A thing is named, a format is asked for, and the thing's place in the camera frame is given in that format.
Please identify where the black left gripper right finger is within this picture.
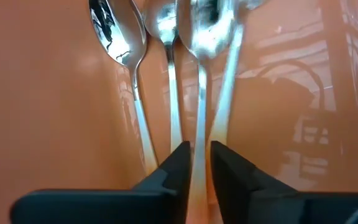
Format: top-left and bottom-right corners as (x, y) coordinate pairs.
(209, 141), (358, 224)

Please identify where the silver spoon orange handle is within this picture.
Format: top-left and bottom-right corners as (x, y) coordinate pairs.
(88, 0), (160, 175)
(142, 0), (185, 154)
(176, 0), (241, 224)
(208, 0), (269, 147)

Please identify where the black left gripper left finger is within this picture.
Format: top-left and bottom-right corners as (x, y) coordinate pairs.
(9, 141), (193, 224)

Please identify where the large orange plastic bin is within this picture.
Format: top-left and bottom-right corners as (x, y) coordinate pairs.
(0, 0), (358, 224)

